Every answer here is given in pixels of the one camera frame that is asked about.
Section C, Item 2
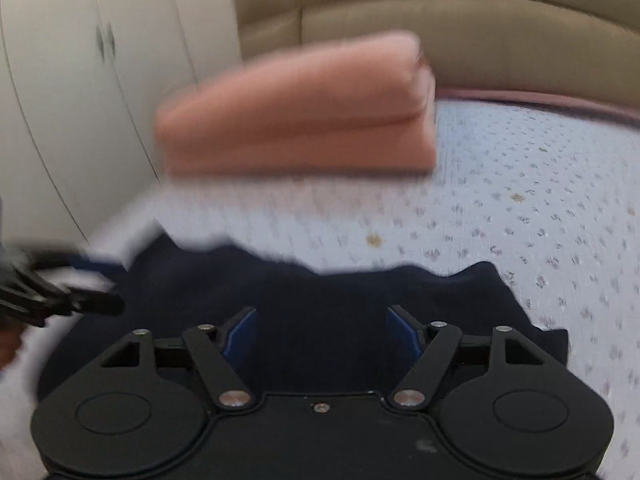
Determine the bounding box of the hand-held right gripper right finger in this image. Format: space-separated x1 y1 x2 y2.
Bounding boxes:
386 304 545 410

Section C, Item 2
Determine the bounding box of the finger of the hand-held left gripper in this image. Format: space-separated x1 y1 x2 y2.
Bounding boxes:
0 269 127 330
15 249 123 273

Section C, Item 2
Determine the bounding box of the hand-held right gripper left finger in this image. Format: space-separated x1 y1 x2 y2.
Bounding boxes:
99 307 257 410

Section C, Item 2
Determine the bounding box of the navy striped-sleeve hoodie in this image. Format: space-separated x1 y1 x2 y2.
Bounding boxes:
37 234 572 403

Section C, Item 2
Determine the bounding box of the person's left hand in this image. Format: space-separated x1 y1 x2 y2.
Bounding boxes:
0 326 24 370

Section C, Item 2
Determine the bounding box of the cream wardrobe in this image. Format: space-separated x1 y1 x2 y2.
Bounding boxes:
0 0 243 248

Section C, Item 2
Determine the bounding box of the floral quilted bedspread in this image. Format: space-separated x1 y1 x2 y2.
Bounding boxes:
0 87 640 480

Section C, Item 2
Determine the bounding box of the folded pink blanket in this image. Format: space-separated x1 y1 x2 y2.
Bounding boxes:
154 29 440 180

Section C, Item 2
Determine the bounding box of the beige padded headboard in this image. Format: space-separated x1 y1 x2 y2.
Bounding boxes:
229 0 640 123

